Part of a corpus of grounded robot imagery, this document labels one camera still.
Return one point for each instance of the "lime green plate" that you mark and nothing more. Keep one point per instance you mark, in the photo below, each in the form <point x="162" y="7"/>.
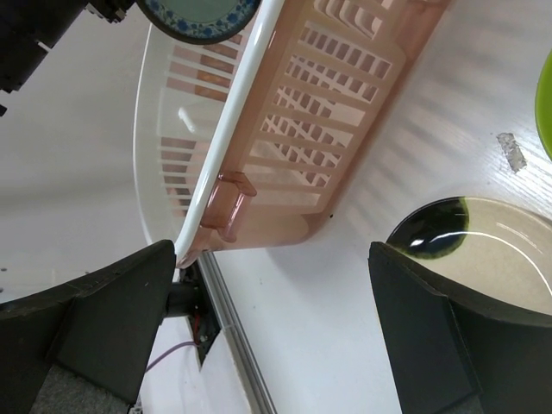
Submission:
<point x="543" y="106"/>

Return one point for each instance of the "cream plate with black spot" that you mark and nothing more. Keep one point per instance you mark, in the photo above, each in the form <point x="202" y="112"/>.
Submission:
<point x="490" y="246"/>

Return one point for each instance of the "aluminium rail front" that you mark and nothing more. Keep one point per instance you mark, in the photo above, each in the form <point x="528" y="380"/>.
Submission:
<point x="248" y="371"/>

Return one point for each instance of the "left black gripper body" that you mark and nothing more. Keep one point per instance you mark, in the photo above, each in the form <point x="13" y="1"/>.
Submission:
<point x="30" y="29"/>

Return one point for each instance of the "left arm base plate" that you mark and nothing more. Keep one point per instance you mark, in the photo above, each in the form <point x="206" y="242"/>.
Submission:
<point x="189" y="297"/>

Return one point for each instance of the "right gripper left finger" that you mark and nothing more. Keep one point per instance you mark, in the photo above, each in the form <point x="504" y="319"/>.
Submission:
<point x="83" y="346"/>

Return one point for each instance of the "grey tape scrap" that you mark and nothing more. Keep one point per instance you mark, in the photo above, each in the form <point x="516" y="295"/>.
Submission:
<point x="512" y="151"/>

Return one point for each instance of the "pink white dish rack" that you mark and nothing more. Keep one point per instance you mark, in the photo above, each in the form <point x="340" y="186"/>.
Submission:
<point x="248" y="142"/>

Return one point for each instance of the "blue patterned plate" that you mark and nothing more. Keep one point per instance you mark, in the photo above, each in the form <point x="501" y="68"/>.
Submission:
<point x="198" y="19"/>

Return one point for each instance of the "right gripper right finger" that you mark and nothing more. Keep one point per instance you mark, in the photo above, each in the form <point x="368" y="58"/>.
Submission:
<point x="451" y="347"/>

